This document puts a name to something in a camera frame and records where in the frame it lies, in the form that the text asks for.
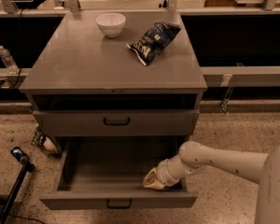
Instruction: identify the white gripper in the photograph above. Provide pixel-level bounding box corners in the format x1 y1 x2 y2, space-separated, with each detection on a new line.
143 159 179 190

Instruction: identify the grey drawer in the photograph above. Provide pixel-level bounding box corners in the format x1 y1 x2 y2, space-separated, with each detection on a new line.
34 110 199 136
41 137 198 210

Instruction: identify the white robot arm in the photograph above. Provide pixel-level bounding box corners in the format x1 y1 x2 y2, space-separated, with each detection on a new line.
143 141 280 224

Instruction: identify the grey top drawer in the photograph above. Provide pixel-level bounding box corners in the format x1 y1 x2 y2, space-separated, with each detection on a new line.
34 110 199 136

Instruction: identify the grey drawer cabinet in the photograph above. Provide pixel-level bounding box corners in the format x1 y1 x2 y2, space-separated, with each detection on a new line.
21 10 206 149

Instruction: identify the dark blue chip bag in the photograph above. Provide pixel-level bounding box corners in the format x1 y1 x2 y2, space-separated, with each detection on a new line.
126 21 181 66

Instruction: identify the black tripod pole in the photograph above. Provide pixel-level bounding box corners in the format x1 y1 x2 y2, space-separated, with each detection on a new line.
0 161 34 224

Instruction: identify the blue soda can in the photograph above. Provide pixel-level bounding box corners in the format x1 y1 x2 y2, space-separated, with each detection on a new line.
10 147 29 163

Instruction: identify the white bowl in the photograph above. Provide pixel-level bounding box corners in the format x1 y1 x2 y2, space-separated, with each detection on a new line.
96 13 126 37

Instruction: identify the clear plastic water bottle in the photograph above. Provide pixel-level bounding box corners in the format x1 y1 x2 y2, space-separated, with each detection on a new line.
0 46 19 75

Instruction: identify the wire basket with white object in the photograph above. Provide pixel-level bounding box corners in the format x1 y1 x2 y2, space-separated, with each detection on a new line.
31 126 60 157

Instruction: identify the black cable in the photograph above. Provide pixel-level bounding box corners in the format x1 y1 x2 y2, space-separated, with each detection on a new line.
0 9 26 89

